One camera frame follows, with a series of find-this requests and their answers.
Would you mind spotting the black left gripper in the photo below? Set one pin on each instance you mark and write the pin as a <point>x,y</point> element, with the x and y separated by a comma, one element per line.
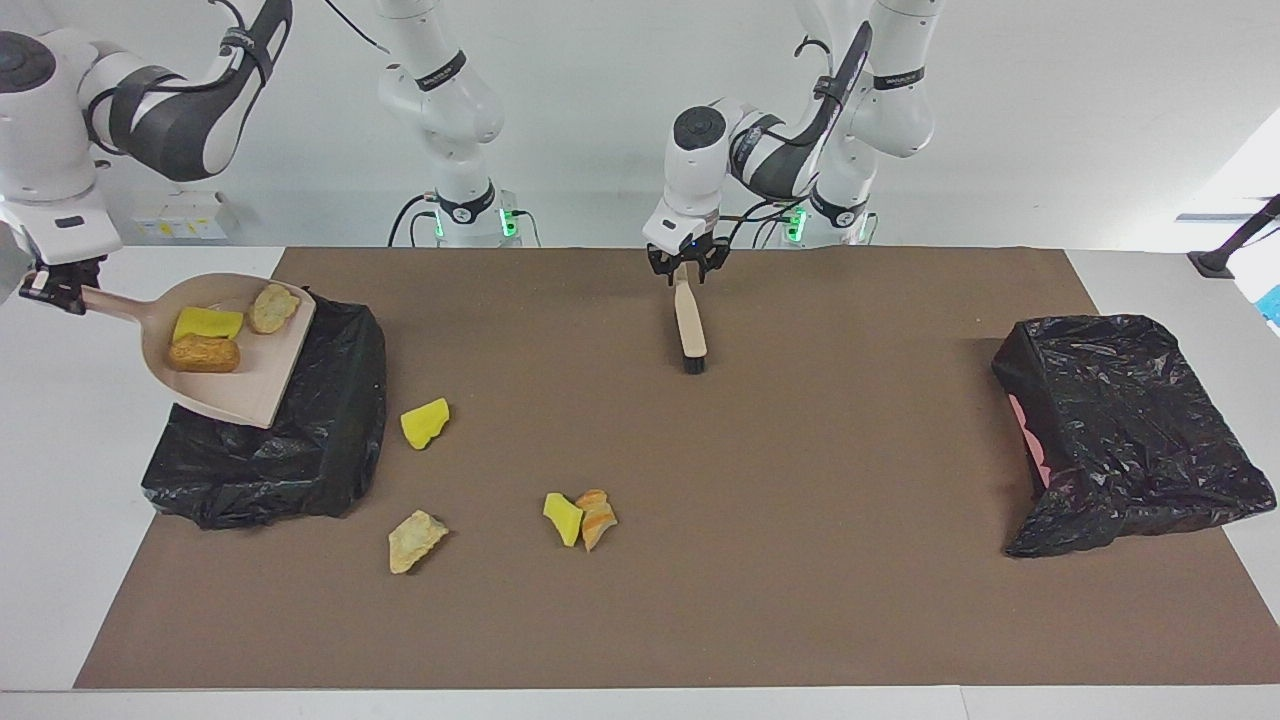
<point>690,252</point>

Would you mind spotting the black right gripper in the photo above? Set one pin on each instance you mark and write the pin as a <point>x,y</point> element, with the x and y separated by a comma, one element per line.
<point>75,272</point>

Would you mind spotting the beige hand brush black bristles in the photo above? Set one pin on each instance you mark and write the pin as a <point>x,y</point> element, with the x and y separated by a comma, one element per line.
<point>690,325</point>

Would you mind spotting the notched yellow sponge piece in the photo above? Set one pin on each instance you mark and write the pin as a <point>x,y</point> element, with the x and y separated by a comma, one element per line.
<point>207,323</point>

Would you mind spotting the brown round bun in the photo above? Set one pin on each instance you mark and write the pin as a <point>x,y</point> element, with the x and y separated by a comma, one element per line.
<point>204,353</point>

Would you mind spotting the beige plastic dustpan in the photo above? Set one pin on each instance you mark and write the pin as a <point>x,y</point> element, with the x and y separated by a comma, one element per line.
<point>250,385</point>

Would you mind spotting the small golden croissant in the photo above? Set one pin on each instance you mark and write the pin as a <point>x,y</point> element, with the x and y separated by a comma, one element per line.
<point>273,308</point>

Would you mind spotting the striped orange croissant piece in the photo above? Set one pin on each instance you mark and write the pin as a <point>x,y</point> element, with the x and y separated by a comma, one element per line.
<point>598,518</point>

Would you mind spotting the tan bread chunk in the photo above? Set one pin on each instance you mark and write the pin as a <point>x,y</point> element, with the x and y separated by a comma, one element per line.
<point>413,541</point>

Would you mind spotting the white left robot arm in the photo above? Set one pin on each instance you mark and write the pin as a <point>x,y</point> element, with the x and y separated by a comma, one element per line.
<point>700,160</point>

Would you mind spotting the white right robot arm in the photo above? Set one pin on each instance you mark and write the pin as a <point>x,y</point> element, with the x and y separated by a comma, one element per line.
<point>60,130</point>

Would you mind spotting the bin lined with black bag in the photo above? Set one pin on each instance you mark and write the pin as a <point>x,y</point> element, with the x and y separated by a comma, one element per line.
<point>320,440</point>

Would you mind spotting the pink bin with black bag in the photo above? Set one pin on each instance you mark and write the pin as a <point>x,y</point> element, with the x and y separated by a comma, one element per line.
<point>1130,430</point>

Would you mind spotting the brown table mat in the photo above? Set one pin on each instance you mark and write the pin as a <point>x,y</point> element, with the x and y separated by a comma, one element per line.
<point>640,610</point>

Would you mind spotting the blue object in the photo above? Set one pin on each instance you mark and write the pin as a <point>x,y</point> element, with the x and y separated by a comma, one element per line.
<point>1273,305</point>

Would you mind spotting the white wall socket box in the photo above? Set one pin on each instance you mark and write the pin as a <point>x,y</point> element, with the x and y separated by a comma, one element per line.
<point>185,214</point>

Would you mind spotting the black camera stand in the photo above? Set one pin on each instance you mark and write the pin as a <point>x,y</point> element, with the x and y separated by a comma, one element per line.
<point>1225,258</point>

